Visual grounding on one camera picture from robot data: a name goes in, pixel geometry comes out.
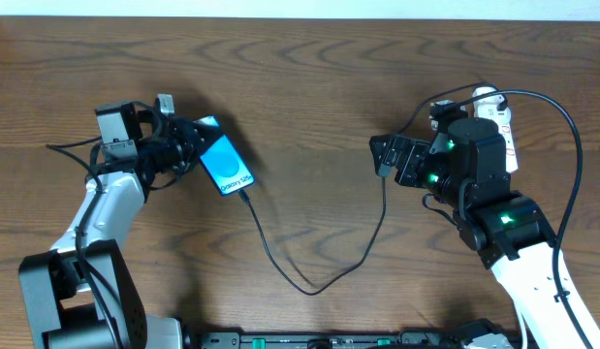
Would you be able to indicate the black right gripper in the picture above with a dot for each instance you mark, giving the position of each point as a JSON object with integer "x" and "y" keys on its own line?
{"x": 406, "y": 160}

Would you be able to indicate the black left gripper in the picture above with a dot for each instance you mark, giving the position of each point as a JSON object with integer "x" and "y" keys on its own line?
{"x": 186, "y": 143}

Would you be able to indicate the blue Galaxy smartphone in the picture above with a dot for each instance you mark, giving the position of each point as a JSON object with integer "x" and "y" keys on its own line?
{"x": 220, "y": 158}

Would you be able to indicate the white power strip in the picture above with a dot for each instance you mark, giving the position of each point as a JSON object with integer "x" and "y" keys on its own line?
{"x": 503, "y": 121}

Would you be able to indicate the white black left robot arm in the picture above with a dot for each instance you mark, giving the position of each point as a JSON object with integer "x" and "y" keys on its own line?
{"x": 80, "y": 294}

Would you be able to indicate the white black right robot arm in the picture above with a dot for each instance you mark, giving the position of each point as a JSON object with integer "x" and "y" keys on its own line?
{"x": 464, "y": 167}

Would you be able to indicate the white USB charger adapter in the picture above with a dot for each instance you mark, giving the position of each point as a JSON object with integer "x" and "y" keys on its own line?
{"x": 497, "y": 100}

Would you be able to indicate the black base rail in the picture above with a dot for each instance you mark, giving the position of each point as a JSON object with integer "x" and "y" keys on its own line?
{"x": 414, "y": 339}

